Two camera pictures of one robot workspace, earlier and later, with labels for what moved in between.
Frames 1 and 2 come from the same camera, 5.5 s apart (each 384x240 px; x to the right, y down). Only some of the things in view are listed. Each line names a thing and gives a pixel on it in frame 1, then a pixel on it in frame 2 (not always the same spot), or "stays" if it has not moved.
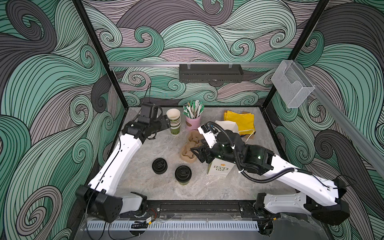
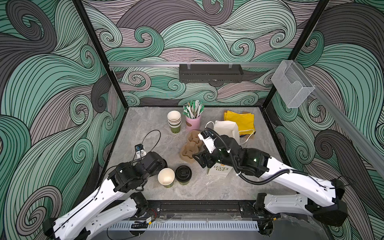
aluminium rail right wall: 362,142 stays
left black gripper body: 160,124 to 146,178
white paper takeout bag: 222,167 stays
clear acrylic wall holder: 292,83 stays
